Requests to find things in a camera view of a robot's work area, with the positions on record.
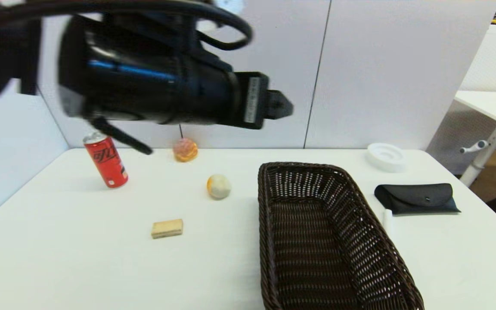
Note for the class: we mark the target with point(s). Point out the orange pink bun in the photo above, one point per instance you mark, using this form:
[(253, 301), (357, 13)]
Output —
[(185, 150)]

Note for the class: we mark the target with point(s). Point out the red soda can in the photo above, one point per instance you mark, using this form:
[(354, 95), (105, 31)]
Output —
[(108, 165)]

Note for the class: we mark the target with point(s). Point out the white side table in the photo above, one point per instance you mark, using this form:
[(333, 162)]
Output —
[(489, 105)]

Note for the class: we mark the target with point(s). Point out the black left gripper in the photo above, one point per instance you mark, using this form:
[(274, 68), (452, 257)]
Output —
[(243, 101)]

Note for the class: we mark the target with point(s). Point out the black glasses case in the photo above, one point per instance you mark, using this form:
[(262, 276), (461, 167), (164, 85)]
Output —
[(416, 200)]

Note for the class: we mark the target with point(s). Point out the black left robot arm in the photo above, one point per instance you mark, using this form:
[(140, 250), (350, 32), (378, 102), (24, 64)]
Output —
[(144, 86)]

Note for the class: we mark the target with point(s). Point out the small wooden block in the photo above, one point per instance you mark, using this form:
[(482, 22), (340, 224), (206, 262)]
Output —
[(167, 228)]

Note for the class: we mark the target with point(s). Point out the dark brown wicker basket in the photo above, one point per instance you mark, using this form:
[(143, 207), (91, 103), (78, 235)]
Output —
[(317, 241)]

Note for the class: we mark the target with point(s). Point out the white marker with black caps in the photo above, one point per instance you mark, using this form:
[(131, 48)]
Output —
[(387, 219)]

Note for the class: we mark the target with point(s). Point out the yellow grey round fruit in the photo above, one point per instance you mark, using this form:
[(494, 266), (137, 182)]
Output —
[(219, 187)]

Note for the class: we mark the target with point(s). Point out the white round tape holder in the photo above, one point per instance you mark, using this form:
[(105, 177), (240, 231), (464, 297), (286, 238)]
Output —
[(385, 158)]

